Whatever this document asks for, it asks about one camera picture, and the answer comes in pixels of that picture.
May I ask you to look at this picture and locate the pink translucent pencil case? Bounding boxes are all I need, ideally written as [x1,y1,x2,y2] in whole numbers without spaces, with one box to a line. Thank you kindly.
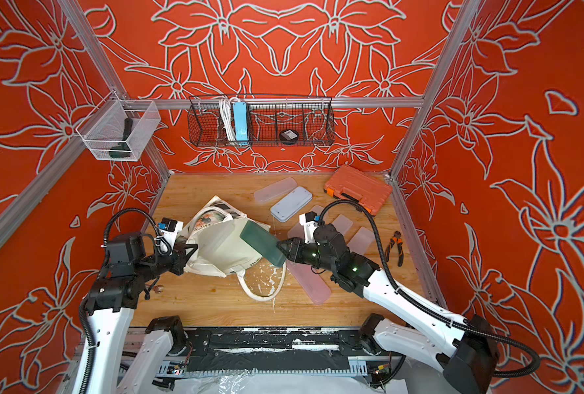
[286,261,331,305]

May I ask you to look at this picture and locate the translucent frosted pencil case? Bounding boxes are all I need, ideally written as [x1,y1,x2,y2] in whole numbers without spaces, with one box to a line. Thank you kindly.
[287,205,323,240]

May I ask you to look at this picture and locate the green edged case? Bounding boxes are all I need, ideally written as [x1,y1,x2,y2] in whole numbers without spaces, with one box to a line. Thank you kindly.
[239,220,286,268]

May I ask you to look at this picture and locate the white printed canvas tote bag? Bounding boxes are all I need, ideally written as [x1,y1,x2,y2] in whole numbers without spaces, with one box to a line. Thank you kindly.
[175,195,285,302]

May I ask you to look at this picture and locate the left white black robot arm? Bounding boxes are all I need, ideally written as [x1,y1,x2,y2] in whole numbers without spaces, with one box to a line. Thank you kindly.
[73,241,198,393]

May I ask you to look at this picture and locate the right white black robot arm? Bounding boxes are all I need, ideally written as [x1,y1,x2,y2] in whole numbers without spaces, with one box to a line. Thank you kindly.
[277,202,541,393]

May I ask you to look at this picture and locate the orange plastic tool case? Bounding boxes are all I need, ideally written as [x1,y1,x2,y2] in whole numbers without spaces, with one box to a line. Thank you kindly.
[323,165,392,217]

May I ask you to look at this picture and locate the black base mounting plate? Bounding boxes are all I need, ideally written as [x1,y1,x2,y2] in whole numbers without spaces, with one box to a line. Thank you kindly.
[157,327,402,379]

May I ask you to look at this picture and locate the dark green flashlight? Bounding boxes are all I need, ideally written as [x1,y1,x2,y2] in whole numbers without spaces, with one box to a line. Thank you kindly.
[109,118,134,159]

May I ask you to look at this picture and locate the light blue power bank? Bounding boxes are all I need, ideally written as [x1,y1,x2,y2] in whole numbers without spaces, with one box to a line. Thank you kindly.
[232,101,249,144]

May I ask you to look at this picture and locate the orange handled pliers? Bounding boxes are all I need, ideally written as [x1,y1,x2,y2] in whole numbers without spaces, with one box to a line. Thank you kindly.
[384,231,405,267]

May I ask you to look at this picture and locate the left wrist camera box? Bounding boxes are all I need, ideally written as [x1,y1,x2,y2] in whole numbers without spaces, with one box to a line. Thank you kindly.
[103,217,185,277]

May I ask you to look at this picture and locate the clear plastic wall bin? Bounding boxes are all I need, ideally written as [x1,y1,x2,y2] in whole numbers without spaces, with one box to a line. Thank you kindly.
[75,98,161,162]

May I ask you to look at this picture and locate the black wire wall basket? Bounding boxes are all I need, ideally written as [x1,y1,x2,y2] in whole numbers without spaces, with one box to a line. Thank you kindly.
[187,95,336,148]

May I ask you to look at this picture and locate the white coiled cable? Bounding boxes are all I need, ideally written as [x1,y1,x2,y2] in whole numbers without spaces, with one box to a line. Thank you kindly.
[219,98,236,144]

